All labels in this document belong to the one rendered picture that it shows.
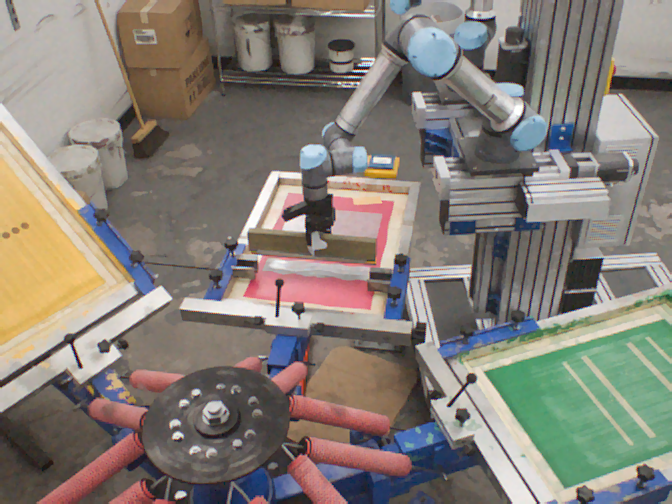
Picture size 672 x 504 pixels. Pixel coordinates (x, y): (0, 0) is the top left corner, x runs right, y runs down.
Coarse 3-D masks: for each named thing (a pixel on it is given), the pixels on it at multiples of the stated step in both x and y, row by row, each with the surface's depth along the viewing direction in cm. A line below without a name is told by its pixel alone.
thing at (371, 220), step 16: (352, 208) 267; (368, 208) 267; (384, 208) 266; (336, 224) 259; (352, 224) 259; (368, 224) 259; (384, 224) 258; (384, 240) 251; (320, 288) 232; (336, 288) 232; (352, 288) 231; (336, 304) 226; (352, 304) 225; (368, 304) 225
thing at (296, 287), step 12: (288, 204) 270; (336, 204) 269; (300, 216) 264; (276, 228) 258; (288, 228) 258; (300, 228) 258; (264, 264) 243; (264, 276) 237; (276, 276) 237; (288, 276) 237; (300, 276) 237; (252, 288) 233; (264, 288) 233; (276, 288) 232; (288, 288) 232; (300, 288) 232; (288, 300) 228; (300, 300) 228
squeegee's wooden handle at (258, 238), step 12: (252, 228) 227; (264, 228) 227; (252, 240) 227; (264, 240) 227; (276, 240) 226; (288, 240) 225; (300, 240) 224; (324, 240) 222; (336, 240) 221; (348, 240) 221; (360, 240) 220; (372, 240) 220; (300, 252) 227; (324, 252) 225; (336, 252) 224; (348, 252) 223; (360, 252) 222; (372, 252) 222
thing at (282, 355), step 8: (280, 336) 203; (288, 336) 203; (280, 344) 200; (288, 344) 200; (296, 344) 203; (272, 352) 198; (280, 352) 198; (288, 352) 198; (272, 360) 196; (280, 360) 196; (288, 360) 196; (280, 368) 195
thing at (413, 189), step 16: (272, 176) 280; (288, 176) 279; (272, 192) 272; (384, 192) 275; (400, 192) 273; (416, 192) 268; (256, 208) 263; (416, 208) 262; (256, 224) 255; (240, 240) 248; (400, 240) 245; (256, 304) 221; (272, 304) 221
